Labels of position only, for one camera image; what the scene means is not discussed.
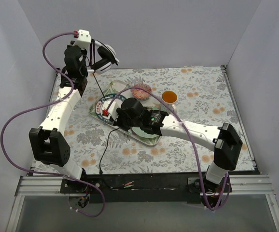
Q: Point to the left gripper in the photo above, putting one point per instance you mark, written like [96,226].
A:
[97,59]

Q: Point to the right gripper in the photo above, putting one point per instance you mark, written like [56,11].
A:
[119,116]

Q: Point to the black white headphones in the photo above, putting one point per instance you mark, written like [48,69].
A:
[102,56]

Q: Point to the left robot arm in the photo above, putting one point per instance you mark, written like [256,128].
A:
[47,141]

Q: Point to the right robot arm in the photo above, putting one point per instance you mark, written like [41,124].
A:
[224,141]

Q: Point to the green floral plate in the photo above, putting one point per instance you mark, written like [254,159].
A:
[145,137]

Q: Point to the red patterned bowl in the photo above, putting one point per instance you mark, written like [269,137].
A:
[141,91]

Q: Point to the white plate teal rim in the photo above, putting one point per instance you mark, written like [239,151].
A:
[120,99]

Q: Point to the floral serving tray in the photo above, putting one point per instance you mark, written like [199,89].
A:
[117,86]

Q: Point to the white mug yellow inside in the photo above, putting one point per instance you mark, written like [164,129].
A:
[169,99]

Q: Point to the floral tablecloth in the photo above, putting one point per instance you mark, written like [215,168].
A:
[203,98]

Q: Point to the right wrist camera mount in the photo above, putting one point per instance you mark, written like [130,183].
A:
[109,111]

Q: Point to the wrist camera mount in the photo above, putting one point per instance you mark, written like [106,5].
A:
[83,39]
[109,111]

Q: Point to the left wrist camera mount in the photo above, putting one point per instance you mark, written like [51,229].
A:
[83,39]

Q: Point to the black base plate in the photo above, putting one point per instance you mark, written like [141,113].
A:
[118,188]

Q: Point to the aluminium frame rail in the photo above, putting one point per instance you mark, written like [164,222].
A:
[141,203]

